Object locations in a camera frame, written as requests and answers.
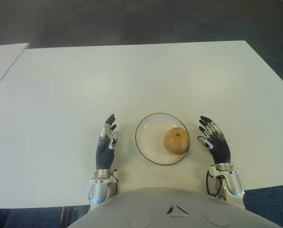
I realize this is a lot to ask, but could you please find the dark table leg frame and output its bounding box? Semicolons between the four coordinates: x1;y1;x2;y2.
60;206;90;228

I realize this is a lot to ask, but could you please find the grey robot torso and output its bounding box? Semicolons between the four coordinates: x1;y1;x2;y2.
66;187;283;228

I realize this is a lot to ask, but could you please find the white plate with black rim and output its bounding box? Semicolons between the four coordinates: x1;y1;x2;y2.
135;113;190;166

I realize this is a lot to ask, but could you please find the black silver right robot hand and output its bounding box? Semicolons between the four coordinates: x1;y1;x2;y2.
197;115;233;165

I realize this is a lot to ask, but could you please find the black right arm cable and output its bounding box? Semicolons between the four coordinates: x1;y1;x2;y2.
205;173;225;198

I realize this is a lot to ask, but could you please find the white side table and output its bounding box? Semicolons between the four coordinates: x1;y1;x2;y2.
0;42;29;95

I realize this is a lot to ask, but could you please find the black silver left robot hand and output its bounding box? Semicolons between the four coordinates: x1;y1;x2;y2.
95;114;120;171

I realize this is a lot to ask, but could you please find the yellow red apple with sticker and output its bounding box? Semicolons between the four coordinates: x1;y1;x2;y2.
163;127;190;155

